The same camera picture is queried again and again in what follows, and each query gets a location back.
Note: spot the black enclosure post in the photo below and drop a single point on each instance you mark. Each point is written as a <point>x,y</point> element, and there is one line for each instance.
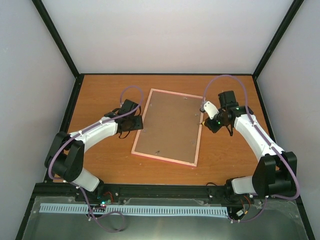
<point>47,20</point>
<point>285,23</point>

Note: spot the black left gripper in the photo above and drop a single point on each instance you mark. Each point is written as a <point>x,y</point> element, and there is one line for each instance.
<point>139,124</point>

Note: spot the pink picture frame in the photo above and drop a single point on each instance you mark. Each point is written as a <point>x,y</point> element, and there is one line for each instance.
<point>171,128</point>

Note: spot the left controller board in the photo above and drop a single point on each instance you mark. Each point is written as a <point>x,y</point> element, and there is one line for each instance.
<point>100,202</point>

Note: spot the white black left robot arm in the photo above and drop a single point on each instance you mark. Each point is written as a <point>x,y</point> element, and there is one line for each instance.
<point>66,154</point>

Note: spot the metal base plate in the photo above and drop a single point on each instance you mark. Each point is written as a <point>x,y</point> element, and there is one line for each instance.
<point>271,219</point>

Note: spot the black enclosure post right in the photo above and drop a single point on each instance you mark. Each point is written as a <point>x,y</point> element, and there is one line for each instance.
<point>285,23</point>

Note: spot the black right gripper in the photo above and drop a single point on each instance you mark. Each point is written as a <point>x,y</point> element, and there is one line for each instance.
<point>214,128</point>

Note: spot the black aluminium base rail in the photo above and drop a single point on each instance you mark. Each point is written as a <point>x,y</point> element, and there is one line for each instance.
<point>210,194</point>

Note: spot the light blue cable duct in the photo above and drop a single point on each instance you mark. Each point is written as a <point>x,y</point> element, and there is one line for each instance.
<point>137,210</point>

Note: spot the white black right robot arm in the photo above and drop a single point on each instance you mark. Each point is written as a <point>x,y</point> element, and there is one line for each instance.
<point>275,173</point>

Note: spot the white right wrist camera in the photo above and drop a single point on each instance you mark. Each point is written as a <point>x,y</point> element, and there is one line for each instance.
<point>209,108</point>

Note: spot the right connector with wires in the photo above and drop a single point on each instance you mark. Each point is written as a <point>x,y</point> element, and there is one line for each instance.
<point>246,202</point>

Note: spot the black enclosure post left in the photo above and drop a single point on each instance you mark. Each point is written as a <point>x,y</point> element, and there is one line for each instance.
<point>47,20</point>

